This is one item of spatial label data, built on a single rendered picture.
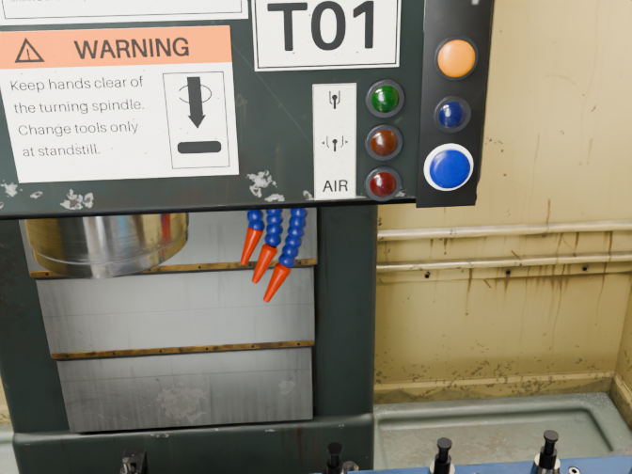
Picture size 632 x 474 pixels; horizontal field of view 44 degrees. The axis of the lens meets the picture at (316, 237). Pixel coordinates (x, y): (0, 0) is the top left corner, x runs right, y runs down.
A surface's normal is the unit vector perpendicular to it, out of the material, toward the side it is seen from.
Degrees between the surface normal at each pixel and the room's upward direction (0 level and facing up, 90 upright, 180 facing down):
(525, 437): 0
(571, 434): 0
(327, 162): 90
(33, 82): 90
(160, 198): 90
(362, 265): 90
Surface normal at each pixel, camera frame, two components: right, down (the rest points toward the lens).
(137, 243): 0.52, 0.37
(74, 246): -0.18, 0.44
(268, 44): 0.07, 0.44
